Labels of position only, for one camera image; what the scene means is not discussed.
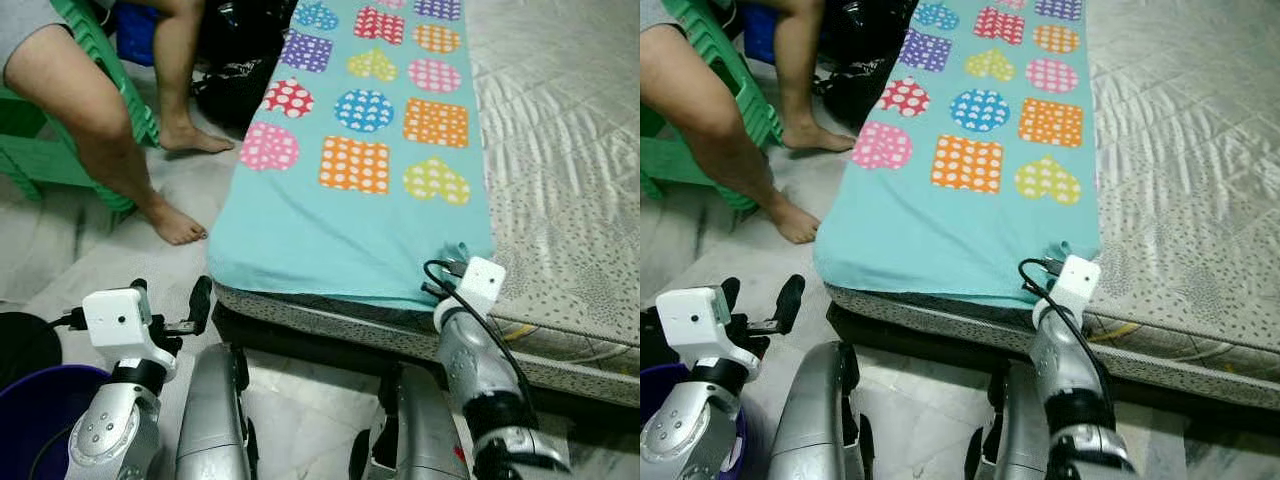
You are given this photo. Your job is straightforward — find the teal blanket with colourful shapes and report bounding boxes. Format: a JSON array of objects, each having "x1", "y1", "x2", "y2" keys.
[
  {"x1": 207, "y1": 0, "x2": 497, "y2": 310},
  {"x1": 813, "y1": 0, "x2": 1102, "y2": 310}
]

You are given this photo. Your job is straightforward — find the silver robot left leg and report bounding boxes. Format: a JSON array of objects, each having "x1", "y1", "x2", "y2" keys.
[
  {"x1": 765, "y1": 341, "x2": 873, "y2": 480},
  {"x1": 175, "y1": 342, "x2": 260, "y2": 480}
]

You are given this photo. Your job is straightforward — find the silver robot leg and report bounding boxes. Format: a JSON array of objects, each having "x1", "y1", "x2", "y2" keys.
[
  {"x1": 175, "y1": 342, "x2": 260, "y2": 480},
  {"x1": 765, "y1": 341, "x2": 873, "y2": 480},
  {"x1": 964, "y1": 360, "x2": 1051, "y2": 480},
  {"x1": 349, "y1": 362, "x2": 471, "y2": 480}
]

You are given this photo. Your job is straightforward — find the grey dotted bed base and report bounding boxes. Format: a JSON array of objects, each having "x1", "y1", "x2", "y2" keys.
[
  {"x1": 825, "y1": 284, "x2": 1280, "y2": 413},
  {"x1": 214, "y1": 284, "x2": 641, "y2": 409}
]

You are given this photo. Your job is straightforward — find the person's bare bent leg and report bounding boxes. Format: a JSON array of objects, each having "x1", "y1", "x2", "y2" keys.
[
  {"x1": 3, "y1": 24, "x2": 210, "y2": 247},
  {"x1": 640, "y1": 24, "x2": 822, "y2": 245}
]

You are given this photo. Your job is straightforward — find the green plastic chair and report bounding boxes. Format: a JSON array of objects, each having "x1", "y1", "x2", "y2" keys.
[
  {"x1": 0, "y1": 0, "x2": 161, "y2": 214},
  {"x1": 640, "y1": 0, "x2": 786, "y2": 213}
]

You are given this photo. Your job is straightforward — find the person's bare straight leg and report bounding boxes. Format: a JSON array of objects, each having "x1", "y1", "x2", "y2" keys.
[
  {"x1": 772, "y1": 0, "x2": 858, "y2": 153},
  {"x1": 152, "y1": 0, "x2": 237, "y2": 154}
]

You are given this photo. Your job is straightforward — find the white dotted mattress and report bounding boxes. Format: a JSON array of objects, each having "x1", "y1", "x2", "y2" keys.
[
  {"x1": 1085, "y1": 0, "x2": 1280, "y2": 356},
  {"x1": 460, "y1": 0, "x2": 641, "y2": 353}
]

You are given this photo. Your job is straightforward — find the silver robot right leg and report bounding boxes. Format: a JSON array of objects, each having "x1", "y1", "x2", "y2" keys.
[
  {"x1": 349, "y1": 362, "x2": 471, "y2": 480},
  {"x1": 964, "y1": 360, "x2": 1051, "y2": 480}
]

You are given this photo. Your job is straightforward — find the blue plastic stool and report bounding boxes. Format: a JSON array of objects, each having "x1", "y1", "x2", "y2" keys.
[
  {"x1": 741, "y1": 0, "x2": 782, "y2": 66},
  {"x1": 113, "y1": 0, "x2": 163, "y2": 68}
]

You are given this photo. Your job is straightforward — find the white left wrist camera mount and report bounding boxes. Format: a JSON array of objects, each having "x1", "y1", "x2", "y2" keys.
[
  {"x1": 655, "y1": 287, "x2": 761, "y2": 377},
  {"x1": 82, "y1": 287, "x2": 167, "y2": 367}
]

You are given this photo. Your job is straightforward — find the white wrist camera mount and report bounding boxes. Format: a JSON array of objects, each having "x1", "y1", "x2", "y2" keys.
[
  {"x1": 82, "y1": 287, "x2": 167, "y2": 367},
  {"x1": 1045, "y1": 255, "x2": 1102, "y2": 323},
  {"x1": 458, "y1": 257, "x2": 507, "y2": 323},
  {"x1": 655, "y1": 287, "x2": 761, "y2": 377}
]

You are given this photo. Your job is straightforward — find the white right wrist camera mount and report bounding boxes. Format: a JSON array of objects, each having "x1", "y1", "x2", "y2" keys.
[
  {"x1": 458, "y1": 257, "x2": 507, "y2": 323},
  {"x1": 1045, "y1": 255, "x2": 1102, "y2": 323}
]

